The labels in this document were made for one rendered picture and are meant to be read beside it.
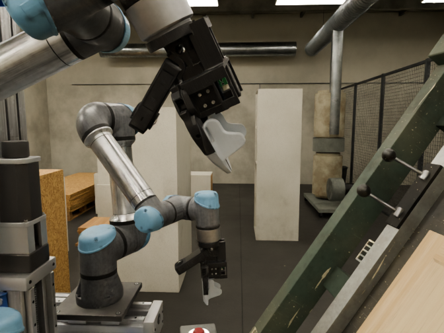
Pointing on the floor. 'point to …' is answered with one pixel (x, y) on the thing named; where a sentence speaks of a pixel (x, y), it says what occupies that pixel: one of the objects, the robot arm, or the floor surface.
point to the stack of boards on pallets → (79, 193)
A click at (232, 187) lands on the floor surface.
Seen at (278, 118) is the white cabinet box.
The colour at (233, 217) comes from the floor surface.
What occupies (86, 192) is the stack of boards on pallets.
